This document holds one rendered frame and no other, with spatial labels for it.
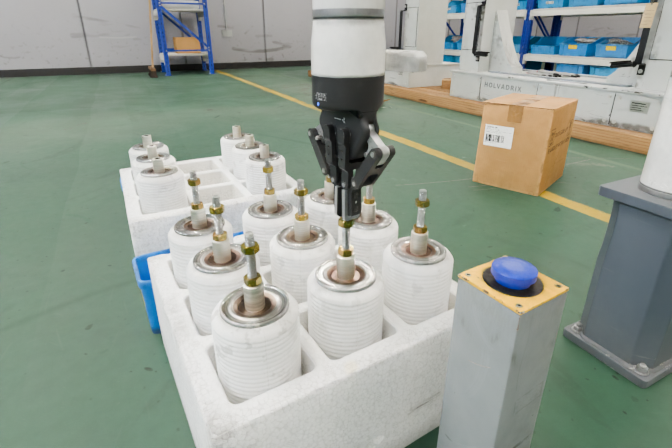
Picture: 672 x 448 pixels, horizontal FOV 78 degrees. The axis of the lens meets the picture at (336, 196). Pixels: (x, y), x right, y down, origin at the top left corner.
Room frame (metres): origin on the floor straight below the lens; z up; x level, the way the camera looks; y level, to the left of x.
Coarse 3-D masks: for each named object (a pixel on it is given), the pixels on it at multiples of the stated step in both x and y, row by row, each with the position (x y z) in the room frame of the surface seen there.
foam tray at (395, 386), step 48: (240, 240) 0.67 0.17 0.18; (192, 336) 0.41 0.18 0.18; (384, 336) 0.45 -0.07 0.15; (432, 336) 0.42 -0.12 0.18; (192, 384) 0.34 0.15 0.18; (288, 384) 0.34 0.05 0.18; (336, 384) 0.34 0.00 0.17; (384, 384) 0.38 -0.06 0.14; (432, 384) 0.42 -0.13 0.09; (192, 432) 0.41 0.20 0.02; (240, 432) 0.29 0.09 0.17; (288, 432) 0.31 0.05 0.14; (336, 432) 0.34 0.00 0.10; (384, 432) 0.38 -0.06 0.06
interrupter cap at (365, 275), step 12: (324, 264) 0.46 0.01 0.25; (336, 264) 0.46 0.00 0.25; (360, 264) 0.46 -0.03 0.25; (324, 276) 0.43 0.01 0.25; (336, 276) 0.44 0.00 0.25; (360, 276) 0.44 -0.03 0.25; (372, 276) 0.43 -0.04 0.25; (336, 288) 0.41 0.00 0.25; (348, 288) 0.41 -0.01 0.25; (360, 288) 0.41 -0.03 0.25
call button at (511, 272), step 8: (496, 264) 0.33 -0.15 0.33; (504, 264) 0.33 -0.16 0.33; (512, 264) 0.33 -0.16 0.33; (520, 264) 0.33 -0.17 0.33; (528, 264) 0.33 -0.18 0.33; (496, 272) 0.33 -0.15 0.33; (504, 272) 0.32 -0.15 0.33; (512, 272) 0.32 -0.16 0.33; (520, 272) 0.32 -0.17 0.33; (528, 272) 0.32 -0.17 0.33; (536, 272) 0.32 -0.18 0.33; (496, 280) 0.33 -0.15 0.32; (504, 280) 0.32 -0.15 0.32; (512, 280) 0.31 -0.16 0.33; (520, 280) 0.31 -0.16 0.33; (528, 280) 0.31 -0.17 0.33; (536, 280) 0.32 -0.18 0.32; (512, 288) 0.32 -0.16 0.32; (520, 288) 0.32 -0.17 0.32
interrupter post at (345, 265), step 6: (342, 258) 0.43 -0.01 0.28; (348, 258) 0.43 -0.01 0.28; (354, 258) 0.44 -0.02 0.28; (342, 264) 0.43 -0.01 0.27; (348, 264) 0.43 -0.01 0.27; (354, 264) 0.44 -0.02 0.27; (342, 270) 0.43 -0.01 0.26; (348, 270) 0.43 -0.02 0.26; (354, 270) 0.44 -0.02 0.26; (342, 276) 0.43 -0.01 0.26; (348, 276) 0.43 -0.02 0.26
